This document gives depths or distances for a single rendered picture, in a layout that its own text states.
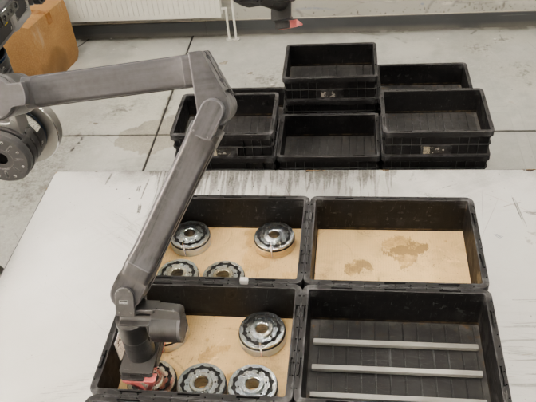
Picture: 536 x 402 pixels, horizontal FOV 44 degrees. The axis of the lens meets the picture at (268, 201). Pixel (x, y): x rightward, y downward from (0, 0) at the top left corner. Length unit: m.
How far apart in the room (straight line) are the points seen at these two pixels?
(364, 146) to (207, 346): 1.48
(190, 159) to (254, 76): 2.91
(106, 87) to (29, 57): 3.09
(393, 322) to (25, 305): 0.98
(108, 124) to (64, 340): 2.21
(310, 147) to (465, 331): 1.43
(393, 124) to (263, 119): 0.53
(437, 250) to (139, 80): 0.88
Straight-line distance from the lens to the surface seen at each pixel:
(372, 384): 1.45
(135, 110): 3.93
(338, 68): 3.11
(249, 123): 2.78
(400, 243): 1.72
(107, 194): 2.20
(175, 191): 1.19
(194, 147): 1.17
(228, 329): 1.55
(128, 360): 1.38
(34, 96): 1.24
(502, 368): 1.39
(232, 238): 1.75
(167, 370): 1.48
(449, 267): 1.68
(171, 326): 1.27
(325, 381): 1.46
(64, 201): 2.22
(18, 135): 1.66
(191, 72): 1.14
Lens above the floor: 2.03
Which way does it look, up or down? 41 degrees down
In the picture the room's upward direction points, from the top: 6 degrees counter-clockwise
